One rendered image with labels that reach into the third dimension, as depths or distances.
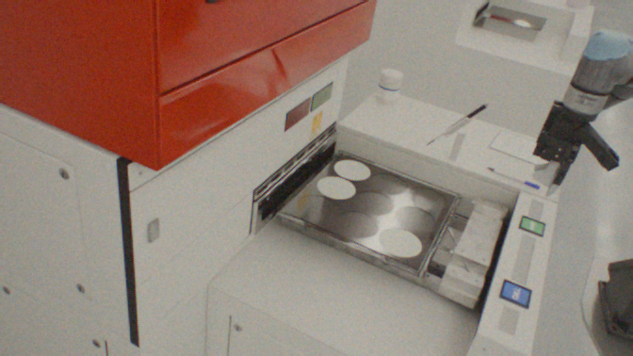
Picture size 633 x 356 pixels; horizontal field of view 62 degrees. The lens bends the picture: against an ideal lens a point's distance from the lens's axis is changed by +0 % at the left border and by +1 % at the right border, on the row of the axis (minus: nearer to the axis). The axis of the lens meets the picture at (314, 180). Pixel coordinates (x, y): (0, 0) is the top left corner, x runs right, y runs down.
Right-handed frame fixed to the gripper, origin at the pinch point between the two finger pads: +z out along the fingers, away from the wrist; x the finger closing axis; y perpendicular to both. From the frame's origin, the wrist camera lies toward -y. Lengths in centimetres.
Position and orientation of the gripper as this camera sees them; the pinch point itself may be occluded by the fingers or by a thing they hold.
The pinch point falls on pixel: (552, 192)
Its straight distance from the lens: 127.9
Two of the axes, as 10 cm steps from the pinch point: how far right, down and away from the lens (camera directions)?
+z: -1.4, 8.3, 5.5
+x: -4.5, 4.4, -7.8
